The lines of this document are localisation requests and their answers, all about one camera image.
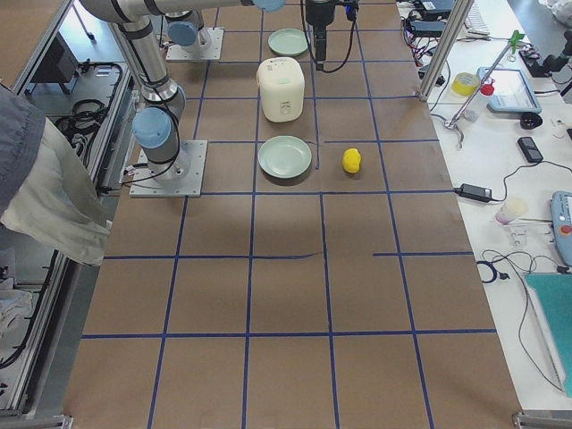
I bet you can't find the yellow tape roll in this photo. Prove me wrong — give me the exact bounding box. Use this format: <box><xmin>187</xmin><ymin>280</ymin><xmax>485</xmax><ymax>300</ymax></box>
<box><xmin>451</xmin><ymin>72</ymin><xmax>480</xmax><ymax>97</ymax></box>

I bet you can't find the green plate near arm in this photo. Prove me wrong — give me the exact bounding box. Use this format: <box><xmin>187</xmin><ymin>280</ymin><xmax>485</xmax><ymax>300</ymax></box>
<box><xmin>257</xmin><ymin>136</ymin><xmax>312</xmax><ymax>179</ymax></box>
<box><xmin>268</xmin><ymin>29</ymin><xmax>307</xmax><ymax>57</ymax></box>

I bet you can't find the teal cutting mat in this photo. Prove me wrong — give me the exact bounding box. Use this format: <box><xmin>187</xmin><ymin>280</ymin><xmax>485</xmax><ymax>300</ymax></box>
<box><xmin>526</xmin><ymin>273</ymin><xmax>571</xmax><ymax>397</ymax></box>

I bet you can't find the red cap squeeze bottle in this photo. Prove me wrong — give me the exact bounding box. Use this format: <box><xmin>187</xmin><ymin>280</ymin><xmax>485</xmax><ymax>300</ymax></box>
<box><xmin>463</xmin><ymin>80</ymin><xmax>495</xmax><ymax>122</ymax></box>

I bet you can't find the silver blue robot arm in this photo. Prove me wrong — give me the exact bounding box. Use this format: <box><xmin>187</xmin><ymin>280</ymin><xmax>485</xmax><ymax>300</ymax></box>
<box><xmin>164</xmin><ymin>1</ymin><xmax>345</xmax><ymax>73</ymax></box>
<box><xmin>81</xmin><ymin>0</ymin><xmax>285</xmax><ymax>105</ymax></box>

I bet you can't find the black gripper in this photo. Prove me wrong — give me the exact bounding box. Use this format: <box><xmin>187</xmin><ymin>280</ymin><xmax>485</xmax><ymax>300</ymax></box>
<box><xmin>305</xmin><ymin>0</ymin><xmax>334</xmax><ymax>71</ymax></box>

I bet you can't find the white plastic cup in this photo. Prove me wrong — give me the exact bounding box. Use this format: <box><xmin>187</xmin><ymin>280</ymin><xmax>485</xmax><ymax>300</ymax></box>
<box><xmin>495</xmin><ymin>198</ymin><xmax>528</xmax><ymax>225</ymax></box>

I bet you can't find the aluminium frame post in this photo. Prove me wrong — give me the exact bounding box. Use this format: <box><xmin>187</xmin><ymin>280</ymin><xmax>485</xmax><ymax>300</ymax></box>
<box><xmin>418</xmin><ymin>0</ymin><xmax>474</xmax><ymax>101</ymax></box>

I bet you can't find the yellow lemon toy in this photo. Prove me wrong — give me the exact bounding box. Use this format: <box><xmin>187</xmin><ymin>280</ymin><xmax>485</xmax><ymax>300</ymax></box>
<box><xmin>341</xmin><ymin>147</ymin><xmax>362</xmax><ymax>174</ymax></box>

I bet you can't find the person in beige trousers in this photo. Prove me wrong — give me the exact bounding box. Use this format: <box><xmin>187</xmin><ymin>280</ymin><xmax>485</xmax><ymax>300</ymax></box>
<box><xmin>1</xmin><ymin>87</ymin><xmax>112</xmax><ymax>266</ymax></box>

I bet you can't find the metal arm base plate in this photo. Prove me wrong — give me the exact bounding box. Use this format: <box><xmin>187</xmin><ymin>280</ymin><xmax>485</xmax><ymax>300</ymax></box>
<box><xmin>166</xmin><ymin>24</ymin><xmax>224</xmax><ymax>62</ymax></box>
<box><xmin>130</xmin><ymin>140</ymin><xmax>207</xmax><ymax>198</ymax></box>

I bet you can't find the metal rod stand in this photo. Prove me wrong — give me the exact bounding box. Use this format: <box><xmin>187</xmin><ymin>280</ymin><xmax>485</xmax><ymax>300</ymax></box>
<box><xmin>443</xmin><ymin>29</ymin><xmax>525</xmax><ymax>148</ymax></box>

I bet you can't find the black phone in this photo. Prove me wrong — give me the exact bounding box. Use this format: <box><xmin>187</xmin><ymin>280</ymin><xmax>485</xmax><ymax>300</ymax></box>
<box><xmin>517</xmin><ymin>137</ymin><xmax>543</xmax><ymax>164</ymax></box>

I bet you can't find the white rice cooker orange handle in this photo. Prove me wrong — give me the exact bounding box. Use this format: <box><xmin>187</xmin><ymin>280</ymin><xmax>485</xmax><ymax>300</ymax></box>
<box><xmin>257</xmin><ymin>57</ymin><xmax>305</xmax><ymax>122</ymax></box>

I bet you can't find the blue teach pendant tablet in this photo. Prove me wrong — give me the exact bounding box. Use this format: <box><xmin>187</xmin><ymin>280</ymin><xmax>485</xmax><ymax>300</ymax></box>
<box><xmin>486</xmin><ymin>68</ymin><xmax>542</xmax><ymax>114</ymax></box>

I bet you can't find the black power adapter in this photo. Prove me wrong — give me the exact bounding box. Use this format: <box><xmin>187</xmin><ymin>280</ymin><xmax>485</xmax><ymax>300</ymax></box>
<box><xmin>454</xmin><ymin>183</ymin><xmax>492</xmax><ymax>203</ymax></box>

